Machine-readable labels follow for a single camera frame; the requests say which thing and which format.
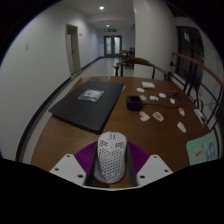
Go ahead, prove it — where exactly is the green cartoon mouse pad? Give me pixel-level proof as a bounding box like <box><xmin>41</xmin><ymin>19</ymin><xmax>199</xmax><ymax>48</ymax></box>
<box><xmin>185</xmin><ymin>130</ymin><xmax>219</xmax><ymax>166</ymax></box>

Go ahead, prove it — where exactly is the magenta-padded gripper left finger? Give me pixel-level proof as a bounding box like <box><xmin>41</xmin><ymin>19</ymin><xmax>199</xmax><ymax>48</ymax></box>
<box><xmin>49</xmin><ymin>141</ymin><xmax>100</xmax><ymax>187</ymax></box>

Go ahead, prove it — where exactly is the dark framed window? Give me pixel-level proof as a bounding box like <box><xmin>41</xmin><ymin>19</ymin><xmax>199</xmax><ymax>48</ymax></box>
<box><xmin>175</xmin><ymin>25</ymin><xmax>205</xmax><ymax>91</ymax></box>

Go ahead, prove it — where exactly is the clear plastic packet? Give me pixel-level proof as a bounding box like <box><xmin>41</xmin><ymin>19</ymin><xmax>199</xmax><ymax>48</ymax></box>
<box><xmin>77</xmin><ymin>88</ymin><xmax>105</xmax><ymax>103</ymax></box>

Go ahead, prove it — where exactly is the large black desk pad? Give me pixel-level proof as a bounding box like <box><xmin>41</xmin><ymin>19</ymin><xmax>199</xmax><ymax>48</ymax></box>
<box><xmin>48</xmin><ymin>79</ymin><xmax>126</xmax><ymax>135</ymax></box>

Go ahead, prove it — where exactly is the white side door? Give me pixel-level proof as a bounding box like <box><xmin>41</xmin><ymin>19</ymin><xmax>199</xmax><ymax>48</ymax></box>
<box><xmin>65</xmin><ymin>23</ymin><xmax>82</xmax><ymax>76</ymax></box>

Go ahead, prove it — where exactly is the small black box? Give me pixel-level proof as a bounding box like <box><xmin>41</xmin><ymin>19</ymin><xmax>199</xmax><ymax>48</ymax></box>
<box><xmin>125</xmin><ymin>95</ymin><xmax>144</xmax><ymax>112</ymax></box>

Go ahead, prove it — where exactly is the black railing with wooden handrail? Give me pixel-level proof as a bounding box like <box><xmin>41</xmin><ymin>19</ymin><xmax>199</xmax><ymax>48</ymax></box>
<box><xmin>170</xmin><ymin>51</ymin><xmax>224</xmax><ymax>134</ymax></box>

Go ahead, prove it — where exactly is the small white flat box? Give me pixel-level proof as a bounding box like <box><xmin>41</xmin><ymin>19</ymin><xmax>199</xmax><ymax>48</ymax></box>
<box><xmin>141</xmin><ymin>81</ymin><xmax>156</xmax><ymax>89</ymax></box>

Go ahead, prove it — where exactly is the glass double door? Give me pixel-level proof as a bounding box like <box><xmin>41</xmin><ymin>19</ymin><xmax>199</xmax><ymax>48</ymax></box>
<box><xmin>103</xmin><ymin>35</ymin><xmax>123</xmax><ymax>58</ymax></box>

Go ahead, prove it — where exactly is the white paper card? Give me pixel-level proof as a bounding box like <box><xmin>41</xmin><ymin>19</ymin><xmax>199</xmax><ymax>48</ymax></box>
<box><xmin>193</xmin><ymin>108</ymin><xmax>207</xmax><ymax>125</ymax></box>

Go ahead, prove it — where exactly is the wooden curved-back chair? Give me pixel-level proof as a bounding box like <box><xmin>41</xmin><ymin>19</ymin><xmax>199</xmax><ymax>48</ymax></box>
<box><xmin>113</xmin><ymin>56</ymin><xmax>171</xmax><ymax>81</ymax></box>

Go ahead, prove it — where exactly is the white perforated computer mouse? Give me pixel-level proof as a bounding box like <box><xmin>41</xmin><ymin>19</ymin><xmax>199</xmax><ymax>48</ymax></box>
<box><xmin>93</xmin><ymin>131</ymin><xmax>128</xmax><ymax>185</ymax></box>

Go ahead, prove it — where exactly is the dark wooden chair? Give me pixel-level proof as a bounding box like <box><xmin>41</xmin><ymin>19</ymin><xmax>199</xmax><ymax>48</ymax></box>
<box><xmin>119</xmin><ymin>49</ymin><xmax>135</xmax><ymax>63</ymax></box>

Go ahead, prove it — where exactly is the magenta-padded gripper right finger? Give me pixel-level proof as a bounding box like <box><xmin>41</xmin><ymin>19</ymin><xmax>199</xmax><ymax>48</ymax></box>
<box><xmin>125</xmin><ymin>141</ymin><xmax>175</xmax><ymax>187</ymax></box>

